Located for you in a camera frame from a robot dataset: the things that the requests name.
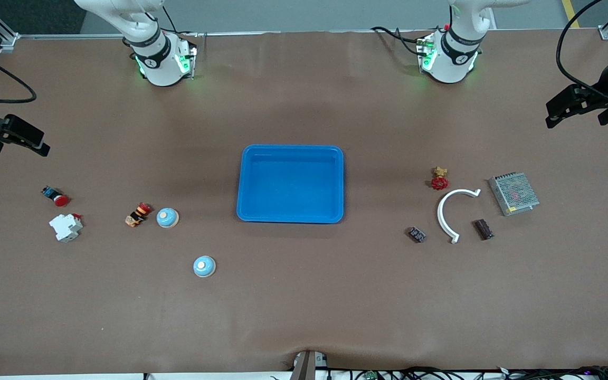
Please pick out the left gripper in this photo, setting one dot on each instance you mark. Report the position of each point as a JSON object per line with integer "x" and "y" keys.
{"x": 595, "y": 98}

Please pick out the dark brown rectangular component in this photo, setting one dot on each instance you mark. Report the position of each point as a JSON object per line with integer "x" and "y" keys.
{"x": 484, "y": 229}

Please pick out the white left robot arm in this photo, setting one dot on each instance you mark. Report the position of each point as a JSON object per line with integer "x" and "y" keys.
{"x": 454, "y": 58}

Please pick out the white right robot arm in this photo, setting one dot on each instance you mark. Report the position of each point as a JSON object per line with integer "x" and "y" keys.
{"x": 156, "y": 58}

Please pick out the red push button blue base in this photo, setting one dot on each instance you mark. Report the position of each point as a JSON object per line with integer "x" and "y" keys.
{"x": 59, "y": 200}

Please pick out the white circuit breaker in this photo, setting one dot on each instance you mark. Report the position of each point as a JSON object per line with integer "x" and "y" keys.
{"x": 65, "y": 227}

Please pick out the metal mesh power supply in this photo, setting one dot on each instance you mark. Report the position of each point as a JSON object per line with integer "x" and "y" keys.
{"x": 513, "y": 193}

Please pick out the red orange emergency stop button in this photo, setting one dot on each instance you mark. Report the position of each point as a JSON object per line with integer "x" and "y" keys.
{"x": 138, "y": 215}

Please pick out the red handwheel brass valve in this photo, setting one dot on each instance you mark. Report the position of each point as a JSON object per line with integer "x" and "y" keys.
{"x": 439, "y": 182}

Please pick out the blue plastic tray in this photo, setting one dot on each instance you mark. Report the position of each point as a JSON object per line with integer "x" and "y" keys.
{"x": 291, "y": 184}

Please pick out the grey metal table clamp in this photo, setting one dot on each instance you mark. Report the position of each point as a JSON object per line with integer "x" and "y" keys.
{"x": 309, "y": 367}

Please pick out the white curved plastic bracket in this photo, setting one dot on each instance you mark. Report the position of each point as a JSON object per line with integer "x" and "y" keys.
{"x": 443, "y": 203}

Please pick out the silver table edge rail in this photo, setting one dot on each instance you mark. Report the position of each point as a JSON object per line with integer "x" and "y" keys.
{"x": 262, "y": 33}

